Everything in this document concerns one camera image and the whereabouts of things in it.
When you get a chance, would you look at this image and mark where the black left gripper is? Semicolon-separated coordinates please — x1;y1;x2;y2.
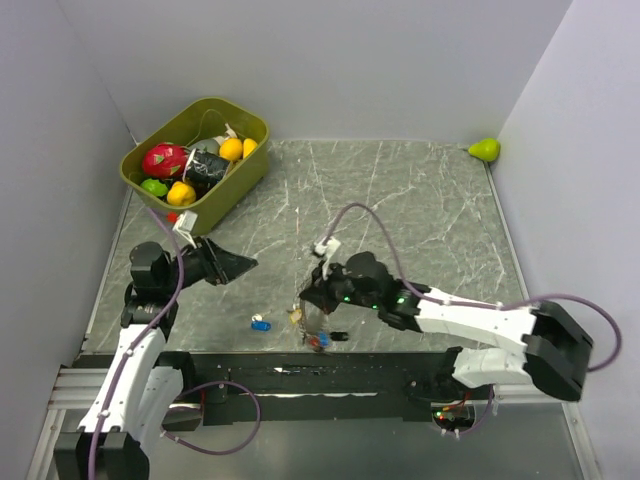
160;235;257;294

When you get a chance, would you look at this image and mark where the black key tag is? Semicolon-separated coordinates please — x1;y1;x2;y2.
330;331;349;342

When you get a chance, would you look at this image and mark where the metal disc with key rings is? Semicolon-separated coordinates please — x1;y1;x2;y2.
288;300;330;353

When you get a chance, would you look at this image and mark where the black wrapped cylinder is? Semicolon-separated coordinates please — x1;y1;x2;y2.
183;149;232;186

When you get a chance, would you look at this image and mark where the olive green plastic bin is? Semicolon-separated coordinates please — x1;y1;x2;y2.
120;97;269;235

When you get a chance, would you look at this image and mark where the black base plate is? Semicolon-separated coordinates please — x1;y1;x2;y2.
156;352;490;426

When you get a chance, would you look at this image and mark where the yellow lemon toy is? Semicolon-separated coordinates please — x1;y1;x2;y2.
242;138;258;159

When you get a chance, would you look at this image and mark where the yellow key tag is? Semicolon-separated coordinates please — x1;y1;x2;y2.
289;309;303;324

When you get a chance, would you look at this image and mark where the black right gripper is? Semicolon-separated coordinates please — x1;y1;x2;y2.
300;256;381;315

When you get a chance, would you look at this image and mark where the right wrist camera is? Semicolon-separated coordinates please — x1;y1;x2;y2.
312;236;341;280

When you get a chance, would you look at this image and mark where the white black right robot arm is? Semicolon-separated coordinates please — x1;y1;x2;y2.
299;252;593;402

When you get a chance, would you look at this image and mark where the aluminium rail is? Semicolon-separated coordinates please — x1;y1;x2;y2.
47;368;108;410

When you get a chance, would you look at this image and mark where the orange toy fruit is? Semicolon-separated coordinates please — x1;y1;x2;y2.
218;138;244;163

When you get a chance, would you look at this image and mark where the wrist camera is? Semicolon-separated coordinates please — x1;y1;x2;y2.
167;210;198;248
312;236;341;280

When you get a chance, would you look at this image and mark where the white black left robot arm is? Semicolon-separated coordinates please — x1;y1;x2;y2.
53;237;258;479

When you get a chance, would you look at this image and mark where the green toy fruit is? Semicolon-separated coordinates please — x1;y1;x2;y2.
140;178;169;198

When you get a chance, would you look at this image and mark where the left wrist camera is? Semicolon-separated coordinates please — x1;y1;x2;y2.
167;210;198;248

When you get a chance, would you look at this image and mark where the yellow bell pepper toy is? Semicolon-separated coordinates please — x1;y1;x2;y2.
166;181;197;207

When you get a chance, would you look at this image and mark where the green pear toy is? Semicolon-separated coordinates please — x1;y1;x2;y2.
467;138;501;163

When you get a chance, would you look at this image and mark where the red dragon fruit toy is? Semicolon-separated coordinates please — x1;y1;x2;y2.
141;142;190;179

